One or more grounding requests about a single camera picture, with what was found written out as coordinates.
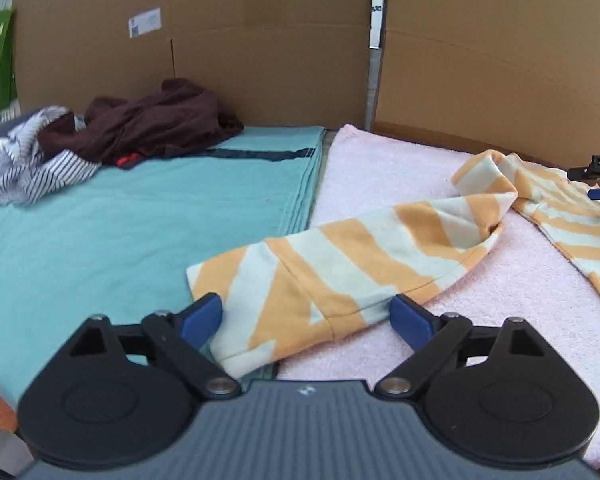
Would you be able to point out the pink towel blanket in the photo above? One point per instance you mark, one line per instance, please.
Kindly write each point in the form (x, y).
(480, 340)

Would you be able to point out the teal blanket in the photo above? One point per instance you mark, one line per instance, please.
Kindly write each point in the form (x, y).
(105, 250)

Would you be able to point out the dark brown garment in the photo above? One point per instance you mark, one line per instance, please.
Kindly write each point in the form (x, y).
(170, 120)

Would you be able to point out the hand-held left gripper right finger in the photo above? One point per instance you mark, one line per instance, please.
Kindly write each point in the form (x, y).
(409, 320)

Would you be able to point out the cardboard box with small label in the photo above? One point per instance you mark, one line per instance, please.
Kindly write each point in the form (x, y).
(255, 60)

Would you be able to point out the navy striped garment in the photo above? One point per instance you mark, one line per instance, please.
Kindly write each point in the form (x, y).
(25, 170)

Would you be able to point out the orange striped garment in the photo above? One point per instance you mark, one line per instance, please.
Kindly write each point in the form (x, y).
(330, 270)

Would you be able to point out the small white box label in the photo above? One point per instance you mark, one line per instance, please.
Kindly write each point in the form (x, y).
(145, 22)

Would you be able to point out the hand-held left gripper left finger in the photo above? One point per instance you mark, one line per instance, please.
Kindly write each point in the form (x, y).
(202, 319)

